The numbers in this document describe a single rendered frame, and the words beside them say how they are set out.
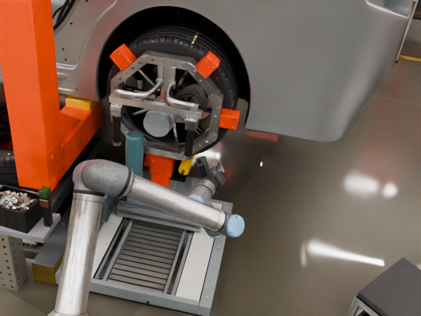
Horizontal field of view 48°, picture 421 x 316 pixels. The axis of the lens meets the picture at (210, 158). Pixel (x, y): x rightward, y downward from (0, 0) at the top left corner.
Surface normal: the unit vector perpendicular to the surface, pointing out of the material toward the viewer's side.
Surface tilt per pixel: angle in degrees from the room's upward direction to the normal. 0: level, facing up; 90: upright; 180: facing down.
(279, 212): 0
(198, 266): 0
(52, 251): 0
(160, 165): 90
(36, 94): 90
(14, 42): 90
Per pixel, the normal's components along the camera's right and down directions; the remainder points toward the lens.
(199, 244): 0.11, -0.82
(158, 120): -0.17, 0.54
